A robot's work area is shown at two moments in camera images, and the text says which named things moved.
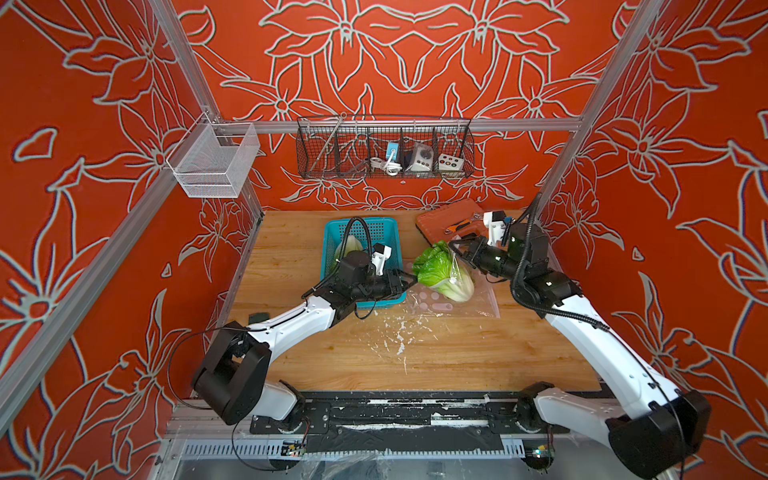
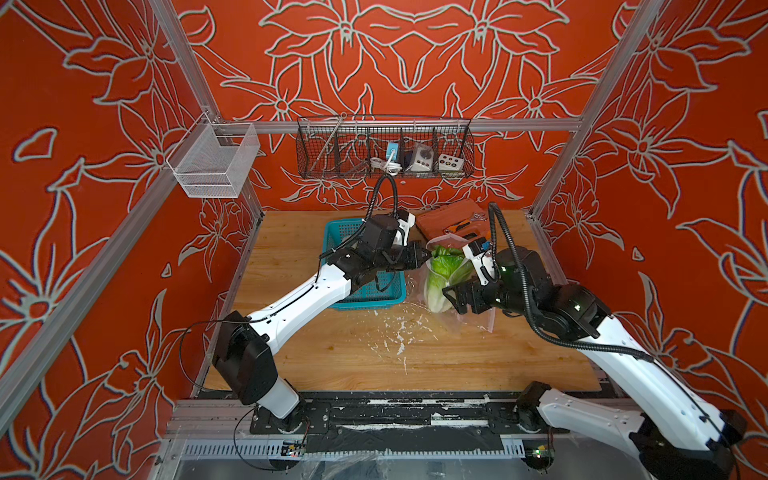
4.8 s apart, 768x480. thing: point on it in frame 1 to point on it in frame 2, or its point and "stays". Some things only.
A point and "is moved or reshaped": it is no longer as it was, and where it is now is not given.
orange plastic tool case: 463,217 stays
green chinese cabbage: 436,268 is moved or reshaped
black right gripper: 480,246 to 476,305
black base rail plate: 398,421 stays
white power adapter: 423,158 stays
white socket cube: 448,162 stays
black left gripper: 396,283 to 415,261
